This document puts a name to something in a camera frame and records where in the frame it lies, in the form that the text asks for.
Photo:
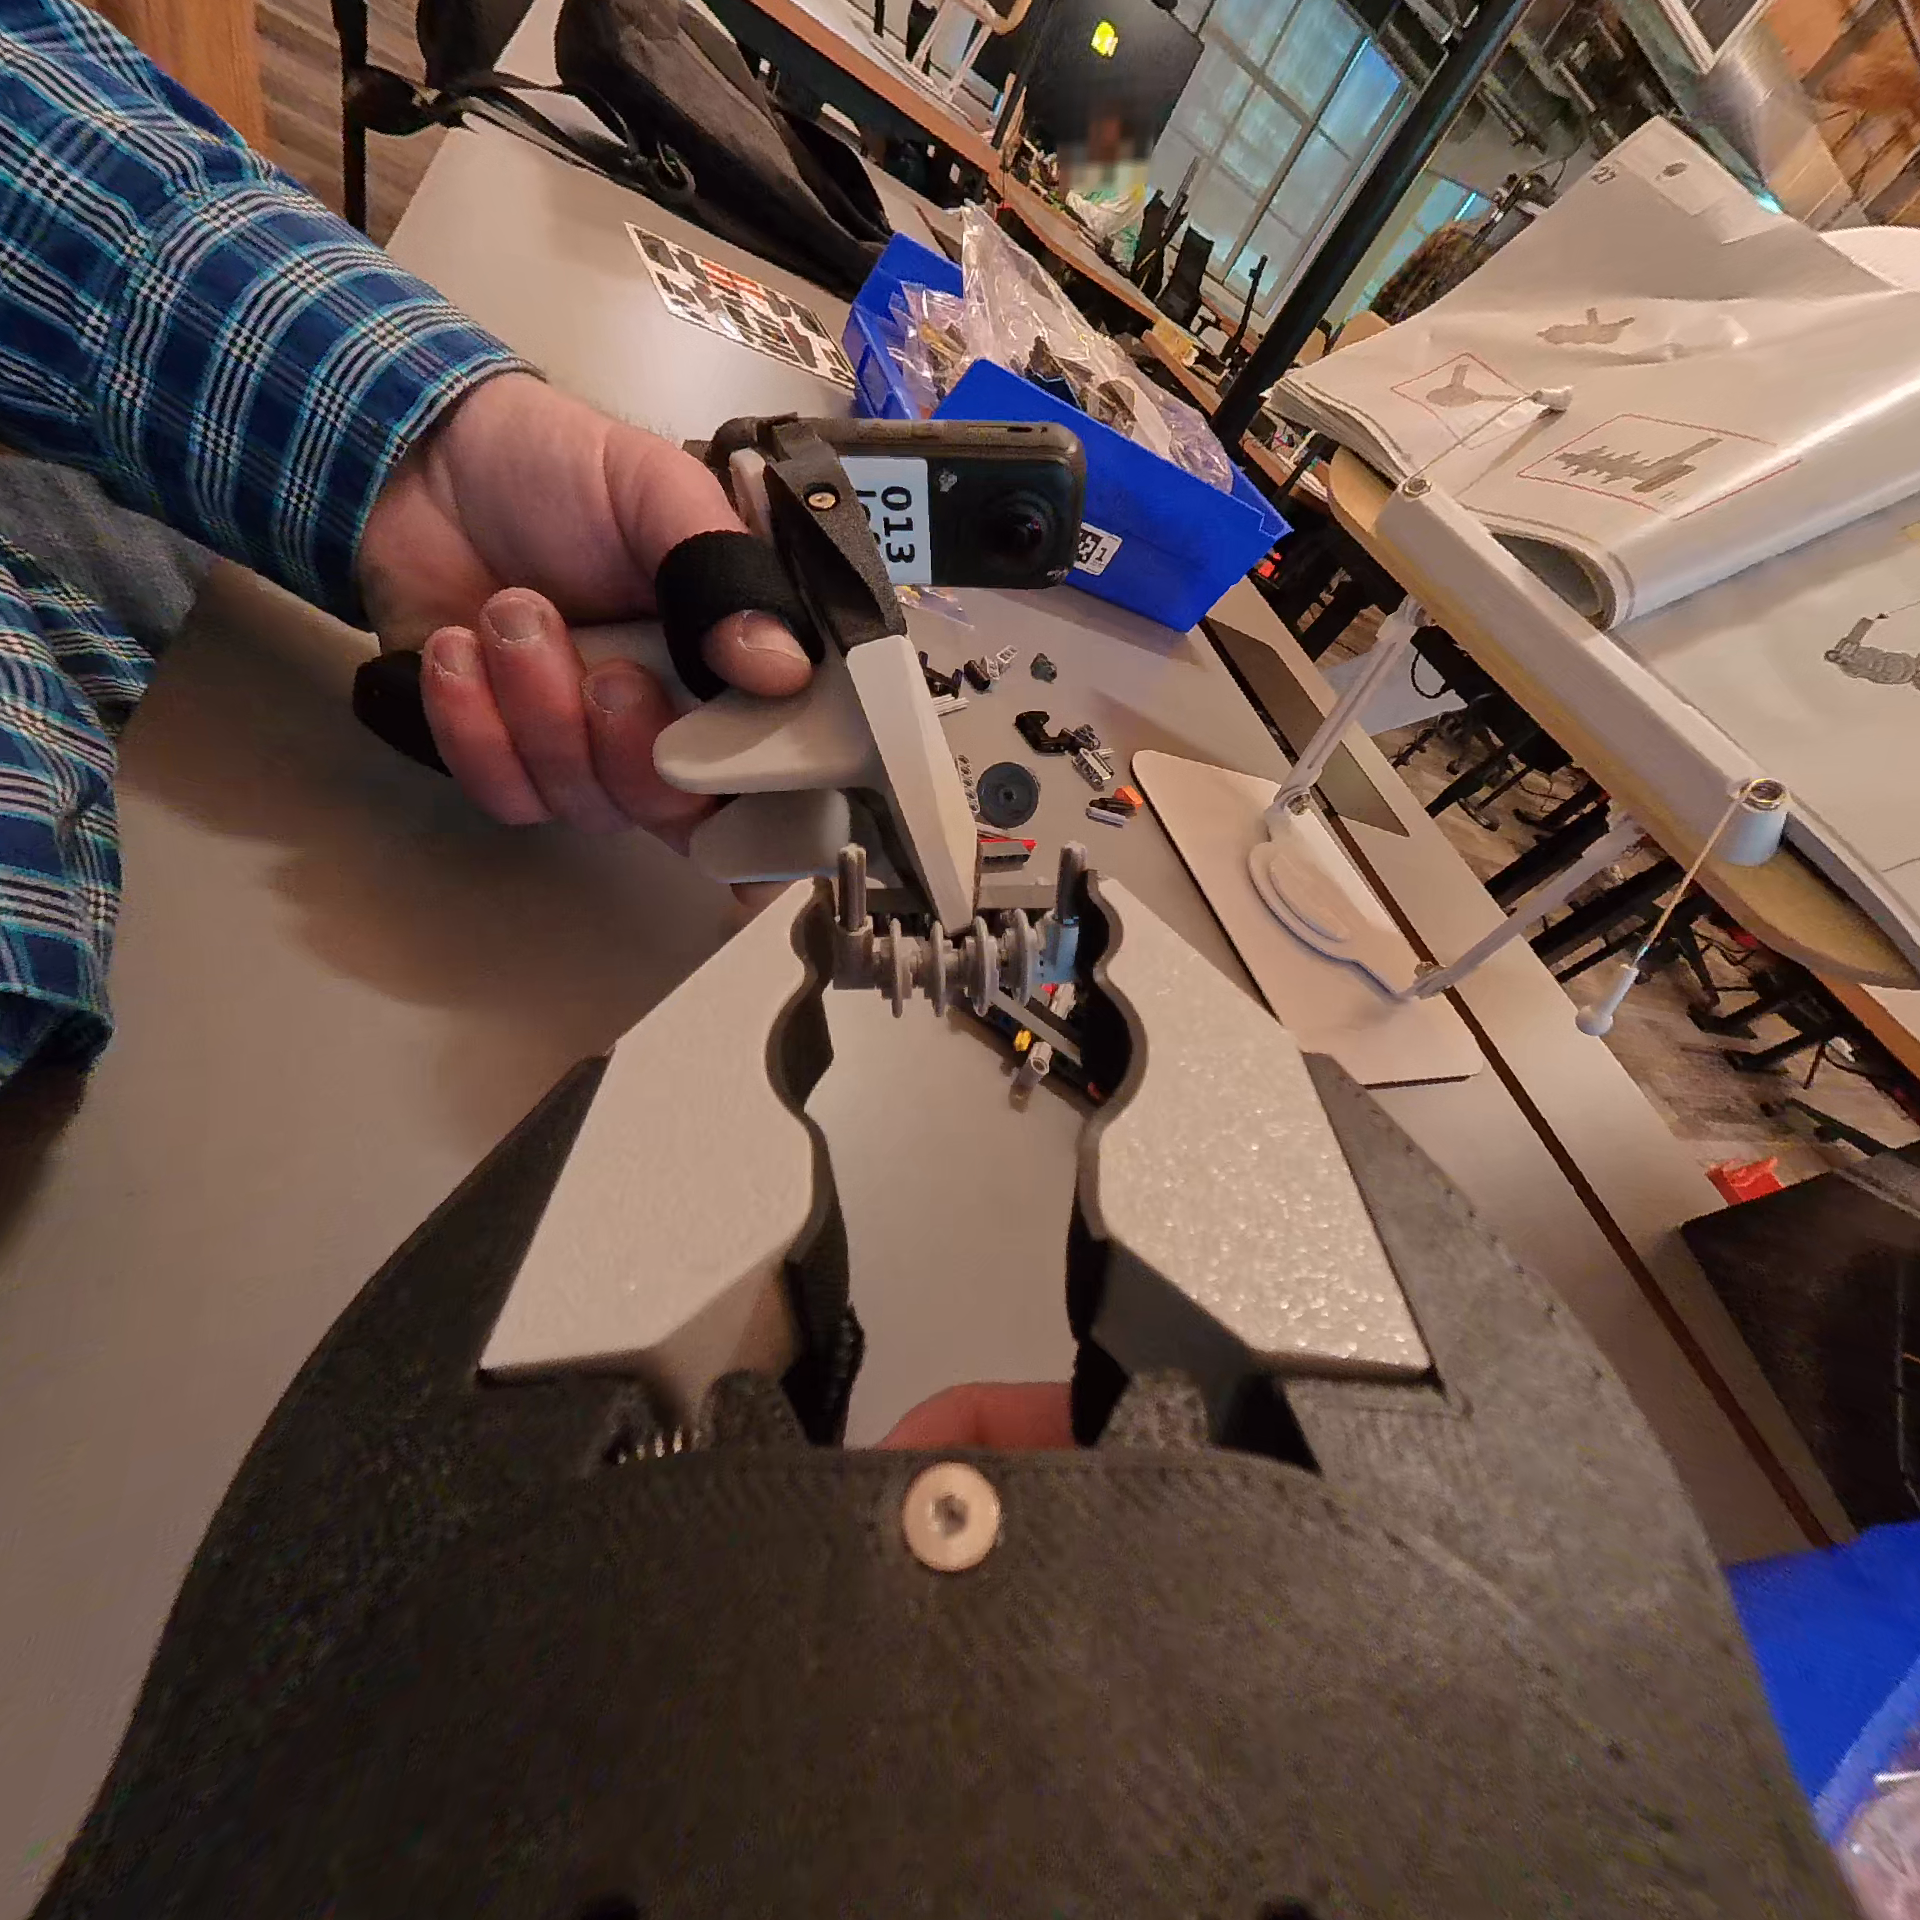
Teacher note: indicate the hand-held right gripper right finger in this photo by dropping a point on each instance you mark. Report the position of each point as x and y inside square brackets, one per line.
[1244, 1200]

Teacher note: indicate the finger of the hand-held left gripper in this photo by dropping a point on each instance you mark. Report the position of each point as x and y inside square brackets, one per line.
[914, 764]

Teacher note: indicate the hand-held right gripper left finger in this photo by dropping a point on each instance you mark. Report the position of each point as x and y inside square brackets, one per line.
[674, 1200]

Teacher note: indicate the lego gearbox assembly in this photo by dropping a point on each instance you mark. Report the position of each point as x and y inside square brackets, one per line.
[931, 960]

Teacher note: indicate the person's left forearm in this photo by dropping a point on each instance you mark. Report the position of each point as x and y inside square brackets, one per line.
[225, 301]

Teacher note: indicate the scattered loose lego pieces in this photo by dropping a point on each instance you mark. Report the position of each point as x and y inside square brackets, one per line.
[1049, 732]

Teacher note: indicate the clear bag of lego parts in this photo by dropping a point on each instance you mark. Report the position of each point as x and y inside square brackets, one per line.
[931, 330]
[1080, 346]

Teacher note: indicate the lego sticker sheet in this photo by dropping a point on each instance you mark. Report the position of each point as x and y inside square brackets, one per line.
[735, 301]

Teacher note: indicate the black lego box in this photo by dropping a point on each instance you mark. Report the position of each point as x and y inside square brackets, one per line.
[1828, 1319]

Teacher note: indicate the lego instruction booklet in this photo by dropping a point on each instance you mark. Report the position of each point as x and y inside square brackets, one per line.
[1723, 301]

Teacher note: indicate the person's right hand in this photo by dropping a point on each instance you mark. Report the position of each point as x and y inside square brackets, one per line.
[984, 1417]

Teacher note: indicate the person's left hand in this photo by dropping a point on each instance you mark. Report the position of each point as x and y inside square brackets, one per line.
[523, 495]

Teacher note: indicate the large blue parts bin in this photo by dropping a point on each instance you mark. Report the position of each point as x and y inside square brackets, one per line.
[1155, 524]

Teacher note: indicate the small blue parts bin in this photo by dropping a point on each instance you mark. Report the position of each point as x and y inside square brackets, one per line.
[886, 324]

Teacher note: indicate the white book stand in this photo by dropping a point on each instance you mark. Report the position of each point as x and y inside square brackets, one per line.
[1348, 974]

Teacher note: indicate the black monitor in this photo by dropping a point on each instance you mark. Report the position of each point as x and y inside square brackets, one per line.
[1161, 66]

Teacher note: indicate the red plastic block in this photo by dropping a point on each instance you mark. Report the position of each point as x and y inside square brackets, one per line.
[1746, 1181]

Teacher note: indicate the black metal pole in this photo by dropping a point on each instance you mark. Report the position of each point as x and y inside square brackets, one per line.
[1382, 210]

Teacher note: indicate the person's plaid shirt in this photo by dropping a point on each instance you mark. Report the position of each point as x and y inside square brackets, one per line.
[59, 826]

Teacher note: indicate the clear plastic bag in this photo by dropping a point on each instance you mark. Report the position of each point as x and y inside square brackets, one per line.
[1881, 1845]

